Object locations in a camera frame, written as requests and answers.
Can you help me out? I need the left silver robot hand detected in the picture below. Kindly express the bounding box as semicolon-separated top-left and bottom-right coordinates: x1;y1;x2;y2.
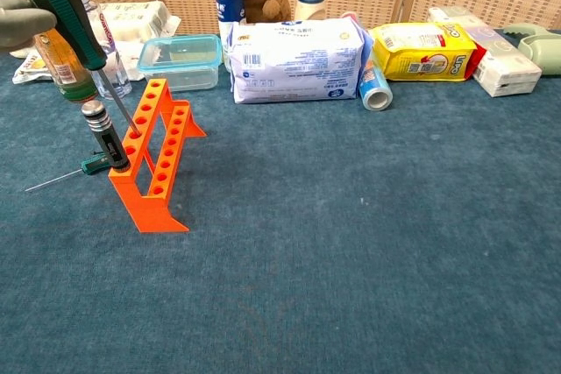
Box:
0;0;89;53

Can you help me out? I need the large green handle screwdriver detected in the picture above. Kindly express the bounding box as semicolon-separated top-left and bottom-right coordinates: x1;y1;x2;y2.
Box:
21;0;142;138

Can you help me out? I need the black silver precision screwdriver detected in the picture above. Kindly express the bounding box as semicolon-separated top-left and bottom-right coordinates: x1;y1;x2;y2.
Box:
82;100;131;173

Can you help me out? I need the orange screwdriver rack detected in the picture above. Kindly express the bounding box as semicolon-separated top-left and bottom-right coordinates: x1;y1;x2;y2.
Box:
108;78;208;235

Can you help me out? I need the pink white snack bag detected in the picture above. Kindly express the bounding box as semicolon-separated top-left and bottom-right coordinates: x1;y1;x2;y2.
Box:
11;37;148;85

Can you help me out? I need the green tea bottle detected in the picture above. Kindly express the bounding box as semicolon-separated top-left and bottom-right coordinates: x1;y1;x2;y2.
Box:
33;27;100;104

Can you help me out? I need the clear water bottle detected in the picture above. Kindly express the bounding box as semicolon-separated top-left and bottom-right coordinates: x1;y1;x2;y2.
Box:
76;0;133;100

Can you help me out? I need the white toilet paper pack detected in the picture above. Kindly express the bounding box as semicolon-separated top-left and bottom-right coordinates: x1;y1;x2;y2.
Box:
98;0;181;42

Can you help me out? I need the clear container blue lid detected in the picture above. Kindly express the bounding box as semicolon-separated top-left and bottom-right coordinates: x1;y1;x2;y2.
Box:
137;34;224;93

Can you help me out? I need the white blue wet wipes pack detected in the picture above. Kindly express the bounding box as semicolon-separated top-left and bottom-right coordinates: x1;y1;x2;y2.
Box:
227;14;373;105

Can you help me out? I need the blue plastic wrap roll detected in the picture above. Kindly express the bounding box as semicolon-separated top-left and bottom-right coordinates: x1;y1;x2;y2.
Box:
358;47;394;112

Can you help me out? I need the blue felt table cover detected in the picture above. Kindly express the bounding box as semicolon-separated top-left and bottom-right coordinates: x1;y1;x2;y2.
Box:
0;27;561;374

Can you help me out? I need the yellow snack box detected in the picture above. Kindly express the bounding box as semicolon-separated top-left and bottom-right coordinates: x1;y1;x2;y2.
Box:
370;22;487;82

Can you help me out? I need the pastel tissue pack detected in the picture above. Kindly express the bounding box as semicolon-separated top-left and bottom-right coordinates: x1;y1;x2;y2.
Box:
427;5;543;98

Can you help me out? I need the light green lint roller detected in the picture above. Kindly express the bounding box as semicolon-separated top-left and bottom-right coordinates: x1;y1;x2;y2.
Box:
502;23;561;76

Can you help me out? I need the small green handle screwdriver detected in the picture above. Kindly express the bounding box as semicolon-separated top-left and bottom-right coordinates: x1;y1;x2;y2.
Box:
25;150;113;193

